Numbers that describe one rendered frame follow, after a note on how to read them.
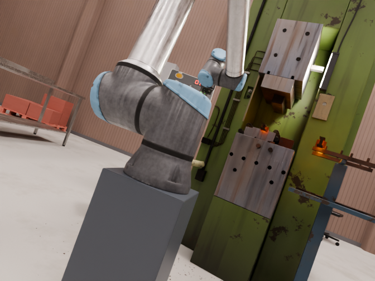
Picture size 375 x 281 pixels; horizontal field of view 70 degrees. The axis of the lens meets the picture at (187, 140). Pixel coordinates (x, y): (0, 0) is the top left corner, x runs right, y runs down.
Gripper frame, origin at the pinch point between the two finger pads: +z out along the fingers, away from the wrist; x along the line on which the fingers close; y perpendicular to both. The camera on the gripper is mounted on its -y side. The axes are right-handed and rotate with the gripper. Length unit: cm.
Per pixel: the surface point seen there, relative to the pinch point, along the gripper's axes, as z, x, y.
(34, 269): 4, -44, 120
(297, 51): -20, 49, -44
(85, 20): 348, -331, -387
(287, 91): -7, 51, -20
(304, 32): -27, 49, -56
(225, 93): 23.8, 15.6, -27.8
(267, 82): -3.6, 37.5, -24.9
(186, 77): 11.3, -15.6, -18.2
